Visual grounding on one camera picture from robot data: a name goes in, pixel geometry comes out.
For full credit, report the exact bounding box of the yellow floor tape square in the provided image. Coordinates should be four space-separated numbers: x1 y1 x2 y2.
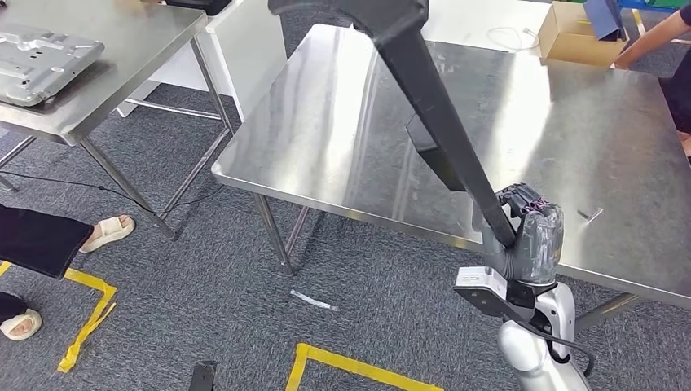
284 343 445 391
0 261 119 375

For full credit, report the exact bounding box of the white panel board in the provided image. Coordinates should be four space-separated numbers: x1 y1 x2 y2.
114 0 288 124

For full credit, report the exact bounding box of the thin black floor cable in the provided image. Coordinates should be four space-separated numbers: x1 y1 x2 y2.
0 171 227 215

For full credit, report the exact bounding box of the clear plastic strip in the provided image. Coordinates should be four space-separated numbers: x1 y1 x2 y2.
289 289 340 314

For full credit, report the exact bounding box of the stainless steel workbench table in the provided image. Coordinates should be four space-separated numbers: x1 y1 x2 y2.
0 0 235 242
211 24 691 333

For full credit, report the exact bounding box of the grey stamped metal plate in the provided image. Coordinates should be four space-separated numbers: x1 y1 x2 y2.
0 29 106 108

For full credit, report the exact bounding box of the dark blue sheet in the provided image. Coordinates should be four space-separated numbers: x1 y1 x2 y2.
583 0 628 42

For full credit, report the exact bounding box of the person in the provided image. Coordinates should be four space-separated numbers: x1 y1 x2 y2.
0 204 136 343
612 4 691 159

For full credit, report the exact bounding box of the brown cardboard box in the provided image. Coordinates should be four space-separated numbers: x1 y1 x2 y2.
538 1 630 68

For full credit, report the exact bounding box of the thin white cable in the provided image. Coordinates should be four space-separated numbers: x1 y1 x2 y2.
484 25 541 54

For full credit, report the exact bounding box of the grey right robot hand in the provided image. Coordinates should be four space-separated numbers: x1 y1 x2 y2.
480 183 566 287

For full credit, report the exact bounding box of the black device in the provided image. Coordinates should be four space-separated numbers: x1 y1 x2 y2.
163 0 234 17

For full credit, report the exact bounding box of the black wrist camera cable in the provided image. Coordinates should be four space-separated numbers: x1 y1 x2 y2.
515 318 596 377

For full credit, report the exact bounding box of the white table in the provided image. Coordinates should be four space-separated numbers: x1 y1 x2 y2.
420 0 554 56

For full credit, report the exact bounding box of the black plastic plate bracket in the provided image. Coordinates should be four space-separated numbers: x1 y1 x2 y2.
268 0 517 249

